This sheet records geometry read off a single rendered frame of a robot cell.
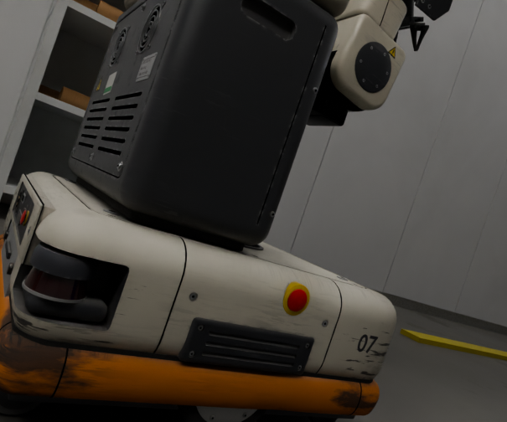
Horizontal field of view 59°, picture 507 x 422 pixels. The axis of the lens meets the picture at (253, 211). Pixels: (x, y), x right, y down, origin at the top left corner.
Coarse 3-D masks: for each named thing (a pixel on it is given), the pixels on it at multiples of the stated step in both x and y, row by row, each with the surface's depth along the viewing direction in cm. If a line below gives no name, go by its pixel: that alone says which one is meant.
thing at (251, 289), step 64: (64, 192) 72; (0, 256) 86; (64, 256) 53; (128, 256) 56; (192, 256) 62; (256, 256) 75; (0, 320) 59; (64, 320) 55; (128, 320) 57; (192, 320) 62; (256, 320) 67; (320, 320) 74; (384, 320) 82; (0, 384) 52; (64, 384) 54; (128, 384) 58; (192, 384) 63; (256, 384) 69; (320, 384) 76
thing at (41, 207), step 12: (24, 180) 84; (24, 192) 81; (36, 192) 68; (12, 204) 91; (24, 204) 75; (36, 204) 61; (48, 204) 60; (12, 216) 84; (24, 216) 66; (36, 216) 58; (24, 228) 66; (36, 228) 58; (24, 240) 60; (36, 240) 58; (24, 252) 58; (24, 264) 58
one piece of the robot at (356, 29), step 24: (360, 0) 94; (384, 0) 94; (360, 24) 93; (384, 24) 96; (336, 48) 95; (360, 48) 93; (384, 48) 96; (336, 72) 93; (360, 72) 94; (384, 72) 97; (360, 96) 96; (384, 96) 99
